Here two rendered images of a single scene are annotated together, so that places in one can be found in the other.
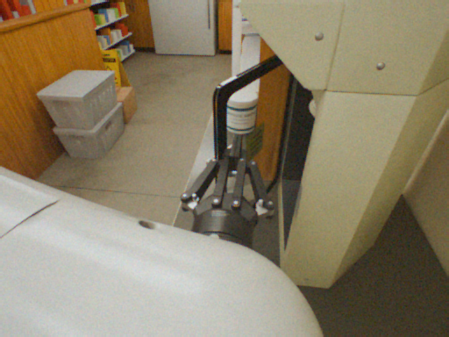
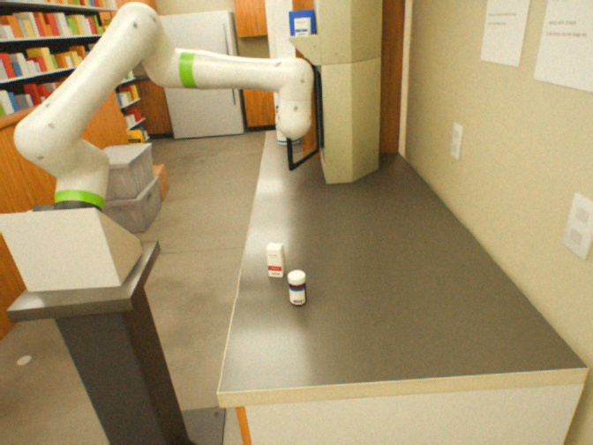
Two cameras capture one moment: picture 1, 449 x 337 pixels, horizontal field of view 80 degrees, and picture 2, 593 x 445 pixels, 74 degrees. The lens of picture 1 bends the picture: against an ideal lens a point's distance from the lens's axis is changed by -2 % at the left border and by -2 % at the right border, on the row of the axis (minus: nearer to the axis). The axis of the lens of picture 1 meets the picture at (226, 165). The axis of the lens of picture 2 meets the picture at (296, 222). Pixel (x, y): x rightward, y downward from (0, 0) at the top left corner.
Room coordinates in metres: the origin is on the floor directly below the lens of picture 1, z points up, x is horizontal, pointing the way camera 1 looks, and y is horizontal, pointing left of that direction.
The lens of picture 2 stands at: (-1.21, 0.18, 1.55)
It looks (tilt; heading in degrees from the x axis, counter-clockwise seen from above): 27 degrees down; 354
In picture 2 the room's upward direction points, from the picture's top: 5 degrees counter-clockwise
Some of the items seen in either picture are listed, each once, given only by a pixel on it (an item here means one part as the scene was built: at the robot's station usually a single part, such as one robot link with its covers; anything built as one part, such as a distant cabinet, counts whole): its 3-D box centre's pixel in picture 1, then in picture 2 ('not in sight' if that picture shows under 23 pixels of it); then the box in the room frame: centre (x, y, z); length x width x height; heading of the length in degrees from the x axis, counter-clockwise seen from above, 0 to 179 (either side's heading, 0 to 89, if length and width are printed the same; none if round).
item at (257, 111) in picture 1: (256, 150); (302, 116); (0.51, -0.07, 1.19); 0.30 x 0.01 x 0.40; 145
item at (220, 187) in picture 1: (221, 185); not in sight; (0.30, 0.01, 1.28); 0.11 x 0.01 x 0.04; 174
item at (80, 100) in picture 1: (84, 98); (123, 171); (2.34, 1.31, 0.49); 0.60 x 0.42 x 0.33; 173
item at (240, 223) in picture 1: (224, 222); not in sight; (0.23, 0.00, 1.28); 0.09 x 0.08 x 0.07; 173
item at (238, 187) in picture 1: (238, 187); not in sight; (0.29, -0.02, 1.28); 0.11 x 0.01 x 0.04; 171
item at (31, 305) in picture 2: not in sight; (93, 276); (-0.14, 0.69, 0.92); 0.32 x 0.32 x 0.04; 86
